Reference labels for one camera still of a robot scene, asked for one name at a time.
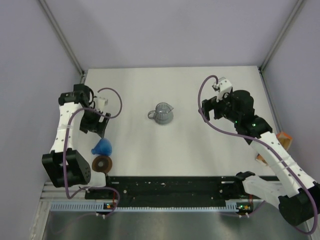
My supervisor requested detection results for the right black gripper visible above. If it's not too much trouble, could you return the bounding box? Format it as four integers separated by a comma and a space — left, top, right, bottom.
198, 91, 240, 124

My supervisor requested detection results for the blue glass ribbed dripper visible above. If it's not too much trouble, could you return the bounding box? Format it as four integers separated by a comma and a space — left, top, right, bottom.
91, 138, 113, 156

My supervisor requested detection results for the brown wooden dripper ring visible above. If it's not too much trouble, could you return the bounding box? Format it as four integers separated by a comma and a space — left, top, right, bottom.
92, 155, 114, 173

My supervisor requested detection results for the grey glass coffee server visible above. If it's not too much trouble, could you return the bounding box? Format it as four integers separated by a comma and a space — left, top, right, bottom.
147, 102, 174, 125

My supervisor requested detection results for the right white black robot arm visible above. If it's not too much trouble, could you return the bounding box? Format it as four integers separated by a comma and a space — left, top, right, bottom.
197, 90, 320, 227

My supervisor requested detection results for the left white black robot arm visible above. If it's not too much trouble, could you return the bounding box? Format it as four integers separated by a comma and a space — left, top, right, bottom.
41, 83, 114, 199

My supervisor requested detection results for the orange coffee filter packet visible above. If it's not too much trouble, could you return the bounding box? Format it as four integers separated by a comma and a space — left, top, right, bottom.
255, 131, 293, 166

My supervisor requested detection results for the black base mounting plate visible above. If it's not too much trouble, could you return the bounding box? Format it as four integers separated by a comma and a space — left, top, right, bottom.
84, 176, 266, 201

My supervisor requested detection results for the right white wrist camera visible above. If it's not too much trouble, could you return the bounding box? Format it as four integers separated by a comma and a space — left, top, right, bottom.
212, 77, 233, 103

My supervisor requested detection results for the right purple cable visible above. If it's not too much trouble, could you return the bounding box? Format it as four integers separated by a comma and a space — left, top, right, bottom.
197, 75, 318, 235

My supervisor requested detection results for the aluminium front frame rail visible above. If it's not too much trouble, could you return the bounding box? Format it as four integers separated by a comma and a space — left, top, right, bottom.
40, 182, 86, 201

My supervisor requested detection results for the grey slotted cable duct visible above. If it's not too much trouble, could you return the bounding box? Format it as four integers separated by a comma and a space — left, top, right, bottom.
50, 201, 253, 213

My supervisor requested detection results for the right aluminium corner post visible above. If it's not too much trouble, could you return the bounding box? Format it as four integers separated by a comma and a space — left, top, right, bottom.
259, 0, 307, 73

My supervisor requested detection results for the aluminium corner post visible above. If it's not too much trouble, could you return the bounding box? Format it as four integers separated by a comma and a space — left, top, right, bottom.
259, 0, 307, 73
36, 0, 84, 76

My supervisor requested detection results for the left aluminium corner post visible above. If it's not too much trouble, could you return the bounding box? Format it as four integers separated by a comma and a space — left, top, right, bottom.
36, 0, 84, 76

